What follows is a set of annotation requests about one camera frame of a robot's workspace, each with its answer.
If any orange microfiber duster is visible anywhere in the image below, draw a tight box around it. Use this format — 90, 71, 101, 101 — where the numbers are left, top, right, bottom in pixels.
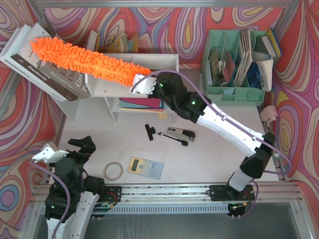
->
30, 37, 152, 87

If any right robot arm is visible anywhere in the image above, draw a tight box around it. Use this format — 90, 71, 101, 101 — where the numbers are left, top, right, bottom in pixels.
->
142, 72, 276, 200

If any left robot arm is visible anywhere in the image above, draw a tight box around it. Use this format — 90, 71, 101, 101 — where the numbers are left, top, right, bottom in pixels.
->
44, 136, 106, 239

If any white wooden bookshelf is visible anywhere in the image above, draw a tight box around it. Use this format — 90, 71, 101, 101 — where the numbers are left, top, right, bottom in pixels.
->
55, 53, 179, 122

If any stack of coloured paper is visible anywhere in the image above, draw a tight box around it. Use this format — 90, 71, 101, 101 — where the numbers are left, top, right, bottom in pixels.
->
119, 98, 164, 112

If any grey cardboard sheet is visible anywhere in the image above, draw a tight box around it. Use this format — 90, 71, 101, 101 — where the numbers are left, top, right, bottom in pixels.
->
179, 69, 201, 92

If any masking tape roll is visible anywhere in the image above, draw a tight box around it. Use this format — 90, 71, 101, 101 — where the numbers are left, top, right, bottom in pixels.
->
103, 162, 124, 181

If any yellow sticky note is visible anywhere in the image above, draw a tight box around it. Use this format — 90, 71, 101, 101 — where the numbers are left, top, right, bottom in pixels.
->
158, 113, 167, 120

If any black binder clip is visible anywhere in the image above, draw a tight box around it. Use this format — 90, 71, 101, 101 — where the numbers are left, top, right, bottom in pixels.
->
145, 124, 156, 141

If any black silver stapler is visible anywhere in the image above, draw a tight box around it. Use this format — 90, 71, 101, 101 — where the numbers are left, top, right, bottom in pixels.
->
166, 127, 195, 142

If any yellow grey calculator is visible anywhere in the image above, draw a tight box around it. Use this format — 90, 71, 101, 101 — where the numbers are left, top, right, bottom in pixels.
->
128, 157, 164, 180

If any brown Lonely Ones book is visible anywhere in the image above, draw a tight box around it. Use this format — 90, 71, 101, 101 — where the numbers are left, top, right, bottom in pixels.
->
38, 60, 90, 99

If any green desk organizer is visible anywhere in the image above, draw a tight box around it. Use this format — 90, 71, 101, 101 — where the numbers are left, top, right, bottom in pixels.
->
201, 29, 265, 107

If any pink piggy figure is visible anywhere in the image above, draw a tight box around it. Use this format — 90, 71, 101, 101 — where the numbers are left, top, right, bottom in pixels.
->
260, 105, 278, 127

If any Fredonia book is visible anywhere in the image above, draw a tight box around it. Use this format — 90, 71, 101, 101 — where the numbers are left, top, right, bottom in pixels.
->
11, 23, 78, 102

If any white Mademoiselle book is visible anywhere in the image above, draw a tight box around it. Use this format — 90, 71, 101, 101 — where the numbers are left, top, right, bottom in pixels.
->
0, 26, 33, 73

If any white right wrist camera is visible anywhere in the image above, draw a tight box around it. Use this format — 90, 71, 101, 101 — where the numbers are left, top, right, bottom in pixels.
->
130, 74, 157, 95

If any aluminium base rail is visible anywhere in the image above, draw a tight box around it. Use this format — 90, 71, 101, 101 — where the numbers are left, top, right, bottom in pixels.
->
29, 183, 305, 206

